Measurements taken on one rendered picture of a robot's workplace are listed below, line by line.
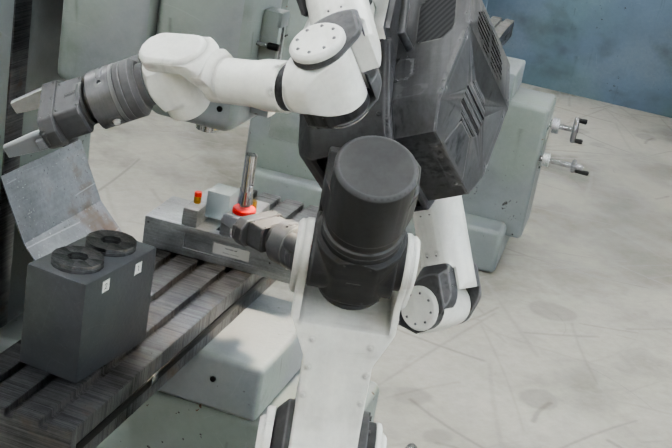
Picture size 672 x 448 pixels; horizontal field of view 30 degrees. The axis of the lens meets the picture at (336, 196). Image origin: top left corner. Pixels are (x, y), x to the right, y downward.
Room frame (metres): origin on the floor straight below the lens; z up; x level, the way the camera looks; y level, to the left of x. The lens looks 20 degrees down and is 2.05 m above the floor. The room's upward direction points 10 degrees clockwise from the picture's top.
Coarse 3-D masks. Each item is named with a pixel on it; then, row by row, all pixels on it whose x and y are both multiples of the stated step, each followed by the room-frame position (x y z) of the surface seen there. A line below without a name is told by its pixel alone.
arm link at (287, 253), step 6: (288, 234) 2.17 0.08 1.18; (294, 234) 2.17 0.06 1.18; (288, 240) 2.16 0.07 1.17; (294, 240) 2.15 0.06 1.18; (288, 246) 2.15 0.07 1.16; (294, 246) 2.15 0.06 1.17; (282, 252) 2.18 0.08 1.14; (288, 252) 2.17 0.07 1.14; (282, 258) 2.18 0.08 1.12; (288, 258) 2.17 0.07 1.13; (282, 264) 2.19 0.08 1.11; (288, 264) 2.18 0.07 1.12; (306, 276) 2.13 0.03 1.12
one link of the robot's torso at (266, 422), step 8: (272, 408) 1.72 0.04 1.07; (264, 416) 1.72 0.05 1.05; (272, 416) 1.70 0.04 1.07; (264, 424) 1.70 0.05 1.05; (272, 424) 1.68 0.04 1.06; (264, 432) 1.67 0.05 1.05; (256, 440) 1.68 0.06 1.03; (264, 440) 1.66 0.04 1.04; (376, 440) 1.69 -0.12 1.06; (384, 440) 1.71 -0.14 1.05
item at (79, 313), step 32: (64, 256) 1.94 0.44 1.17; (96, 256) 1.96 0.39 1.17; (128, 256) 2.01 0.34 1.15; (32, 288) 1.91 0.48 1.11; (64, 288) 1.88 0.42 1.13; (96, 288) 1.90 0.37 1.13; (128, 288) 1.99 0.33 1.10; (32, 320) 1.90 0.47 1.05; (64, 320) 1.88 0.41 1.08; (96, 320) 1.91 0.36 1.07; (128, 320) 2.01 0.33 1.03; (32, 352) 1.90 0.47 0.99; (64, 352) 1.88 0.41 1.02; (96, 352) 1.92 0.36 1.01
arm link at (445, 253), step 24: (432, 216) 2.02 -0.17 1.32; (456, 216) 2.03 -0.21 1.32; (432, 240) 2.01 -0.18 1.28; (456, 240) 2.01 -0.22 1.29; (432, 264) 1.99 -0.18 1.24; (456, 264) 1.99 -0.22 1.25; (432, 288) 1.96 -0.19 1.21; (456, 288) 1.97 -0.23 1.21; (480, 288) 2.03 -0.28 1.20; (408, 312) 1.97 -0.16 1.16; (432, 312) 1.95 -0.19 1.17
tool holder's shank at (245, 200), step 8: (248, 160) 2.31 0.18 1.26; (256, 160) 2.32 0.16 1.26; (248, 168) 2.31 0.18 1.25; (248, 176) 2.31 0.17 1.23; (248, 184) 2.31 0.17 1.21; (240, 192) 2.32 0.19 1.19; (248, 192) 2.31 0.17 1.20; (240, 200) 2.31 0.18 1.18; (248, 200) 2.31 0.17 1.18; (248, 208) 2.31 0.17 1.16
